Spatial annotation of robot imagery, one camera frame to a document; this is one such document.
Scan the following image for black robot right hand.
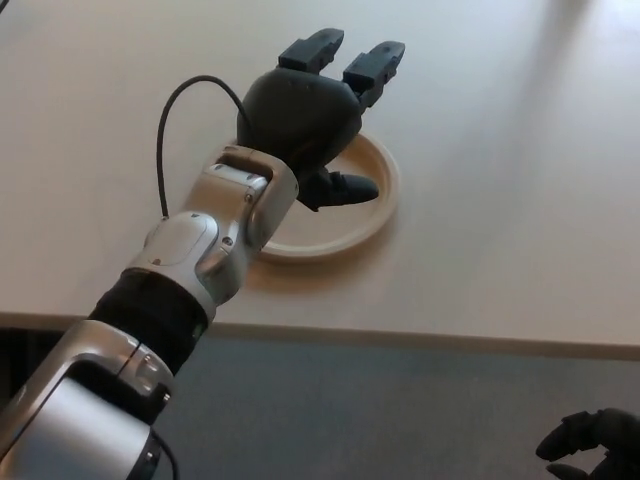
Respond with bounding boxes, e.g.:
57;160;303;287
535;407;640;480

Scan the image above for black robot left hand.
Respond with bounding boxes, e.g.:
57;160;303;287
234;28;407;213

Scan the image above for beige paper plate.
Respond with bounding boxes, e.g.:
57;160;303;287
259;130;402;267

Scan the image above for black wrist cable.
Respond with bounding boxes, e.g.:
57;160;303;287
156;74;256;221

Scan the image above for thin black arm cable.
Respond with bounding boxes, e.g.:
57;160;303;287
149;428;180;480

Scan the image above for black table frame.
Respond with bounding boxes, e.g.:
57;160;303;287
0;327;69;402

